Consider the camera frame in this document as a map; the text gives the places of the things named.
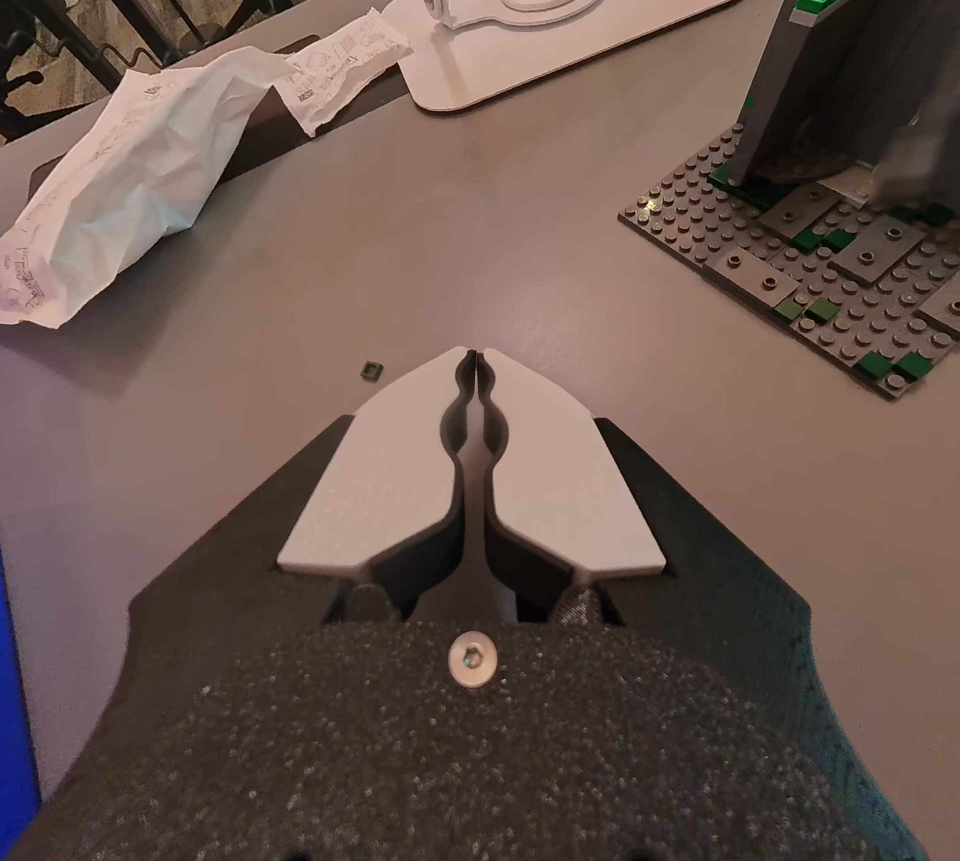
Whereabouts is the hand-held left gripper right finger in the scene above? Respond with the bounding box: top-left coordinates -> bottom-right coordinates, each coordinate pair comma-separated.
478,347 -> 669,624

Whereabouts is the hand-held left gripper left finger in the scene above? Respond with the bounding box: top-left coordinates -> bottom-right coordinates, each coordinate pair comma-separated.
276,348 -> 483,622

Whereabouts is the grey brick build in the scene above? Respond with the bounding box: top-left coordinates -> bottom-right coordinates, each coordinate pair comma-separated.
618,0 -> 960,403

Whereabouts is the blue plastic bin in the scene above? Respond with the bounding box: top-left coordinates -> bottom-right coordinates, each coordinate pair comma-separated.
0,538 -> 42,832

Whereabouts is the paper bag with line drawings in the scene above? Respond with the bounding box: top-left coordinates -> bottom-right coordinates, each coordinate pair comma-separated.
0,47 -> 280,330

